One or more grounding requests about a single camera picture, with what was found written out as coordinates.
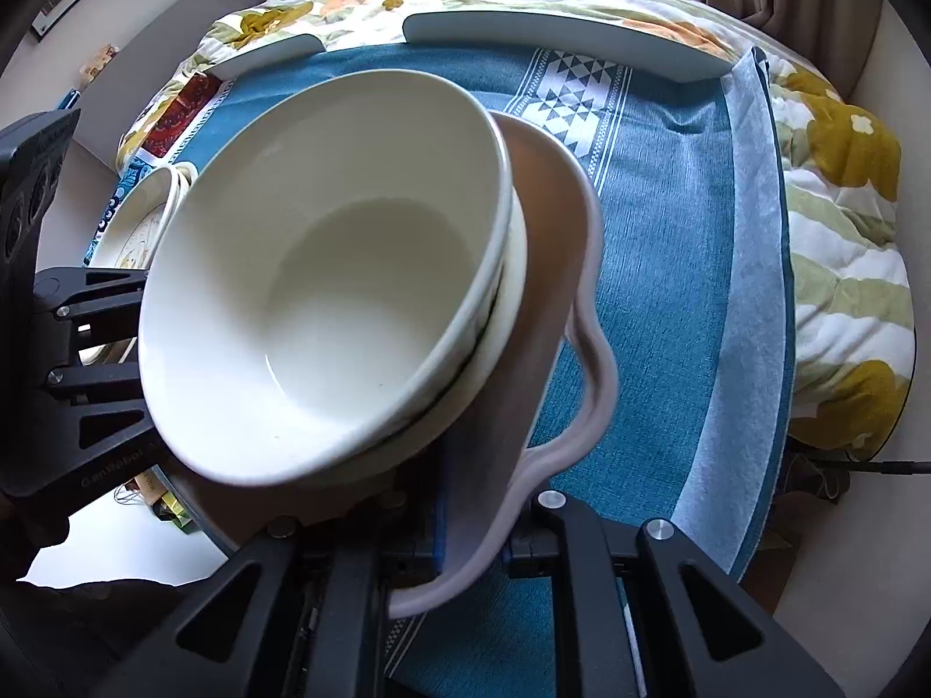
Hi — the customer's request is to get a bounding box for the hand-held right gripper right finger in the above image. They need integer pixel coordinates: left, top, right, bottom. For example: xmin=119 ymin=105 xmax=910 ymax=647
xmin=509 ymin=490 xmax=848 ymax=698

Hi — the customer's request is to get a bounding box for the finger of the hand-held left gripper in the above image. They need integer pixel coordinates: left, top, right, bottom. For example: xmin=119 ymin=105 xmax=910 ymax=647
xmin=35 ymin=265 xmax=155 ymax=341
xmin=44 ymin=364 xmax=159 ymax=453

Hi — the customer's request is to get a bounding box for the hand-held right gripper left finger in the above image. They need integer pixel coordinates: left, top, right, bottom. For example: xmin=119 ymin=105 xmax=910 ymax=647
xmin=94 ymin=443 xmax=448 ymax=698

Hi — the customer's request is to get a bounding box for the cream plate with duck print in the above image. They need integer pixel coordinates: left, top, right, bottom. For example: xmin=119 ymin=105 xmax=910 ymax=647
xmin=83 ymin=163 xmax=199 ymax=368

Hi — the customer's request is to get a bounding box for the plain cream bowl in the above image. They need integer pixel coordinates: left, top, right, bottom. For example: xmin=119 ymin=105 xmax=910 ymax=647
xmin=137 ymin=68 xmax=514 ymax=487

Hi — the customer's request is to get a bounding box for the cream bowl with duck print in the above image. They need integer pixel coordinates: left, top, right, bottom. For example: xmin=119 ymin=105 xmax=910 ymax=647
xmin=312 ymin=185 xmax=530 ymax=490

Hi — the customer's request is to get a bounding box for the pink lobed plate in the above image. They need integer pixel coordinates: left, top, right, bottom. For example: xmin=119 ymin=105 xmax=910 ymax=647
xmin=175 ymin=111 xmax=621 ymax=619

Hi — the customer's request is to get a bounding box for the person's left forearm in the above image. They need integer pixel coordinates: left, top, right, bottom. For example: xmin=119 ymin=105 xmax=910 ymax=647
xmin=0 ymin=574 xmax=190 ymax=698

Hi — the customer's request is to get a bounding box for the colourful packets pile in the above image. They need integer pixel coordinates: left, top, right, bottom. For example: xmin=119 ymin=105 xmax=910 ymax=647
xmin=116 ymin=469 xmax=194 ymax=535

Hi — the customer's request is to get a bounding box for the small printed box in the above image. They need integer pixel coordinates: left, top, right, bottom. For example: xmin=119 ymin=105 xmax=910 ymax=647
xmin=76 ymin=44 xmax=121 ymax=81

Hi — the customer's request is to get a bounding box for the colourful patterned cloth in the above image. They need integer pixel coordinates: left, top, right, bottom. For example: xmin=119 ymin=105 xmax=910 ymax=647
xmin=91 ymin=76 xmax=234 ymax=248

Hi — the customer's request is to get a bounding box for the white cabinet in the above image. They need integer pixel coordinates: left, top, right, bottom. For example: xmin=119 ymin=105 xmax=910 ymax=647
xmin=65 ymin=0 xmax=292 ymax=176

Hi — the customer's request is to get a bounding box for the short white curved board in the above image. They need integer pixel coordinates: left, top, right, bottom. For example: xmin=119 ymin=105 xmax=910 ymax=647
xmin=211 ymin=35 xmax=327 ymax=80

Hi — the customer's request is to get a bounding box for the blue patterned tablecloth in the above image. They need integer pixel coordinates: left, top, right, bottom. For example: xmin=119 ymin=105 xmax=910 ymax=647
xmin=87 ymin=44 xmax=797 ymax=698

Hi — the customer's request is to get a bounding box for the floral quilted blanket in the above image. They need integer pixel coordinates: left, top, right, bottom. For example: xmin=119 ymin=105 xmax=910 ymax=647
xmin=116 ymin=0 xmax=916 ymax=462

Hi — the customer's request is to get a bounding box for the black cable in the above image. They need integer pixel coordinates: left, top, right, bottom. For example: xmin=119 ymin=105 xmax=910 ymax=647
xmin=800 ymin=451 xmax=931 ymax=477

